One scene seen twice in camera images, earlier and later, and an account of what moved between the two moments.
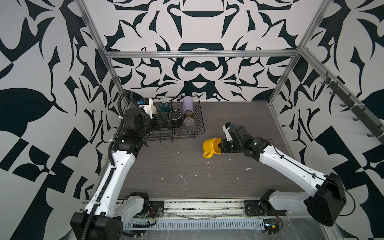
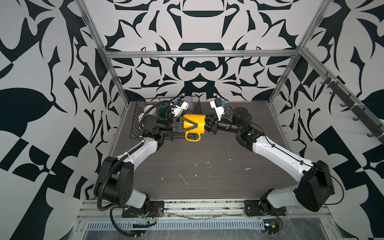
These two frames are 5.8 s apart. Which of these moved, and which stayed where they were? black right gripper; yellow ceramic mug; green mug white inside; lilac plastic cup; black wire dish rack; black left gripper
Moved: black right gripper; black left gripper; yellow ceramic mug
Stayed: lilac plastic cup; green mug white inside; black wire dish rack
